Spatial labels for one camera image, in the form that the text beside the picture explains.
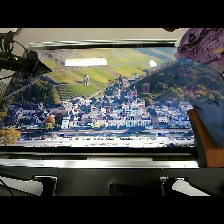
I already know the silver frame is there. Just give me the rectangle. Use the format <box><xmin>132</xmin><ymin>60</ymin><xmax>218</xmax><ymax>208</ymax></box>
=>
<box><xmin>0</xmin><ymin>145</ymin><xmax>224</xmax><ymax>197</ymax></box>

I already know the purple patterned garment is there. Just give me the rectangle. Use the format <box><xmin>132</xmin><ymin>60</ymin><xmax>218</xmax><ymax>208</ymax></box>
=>
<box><xmin>174</xmin><ymin>28</ymin><xmax>224</xmax><ymax>73</ymax></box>

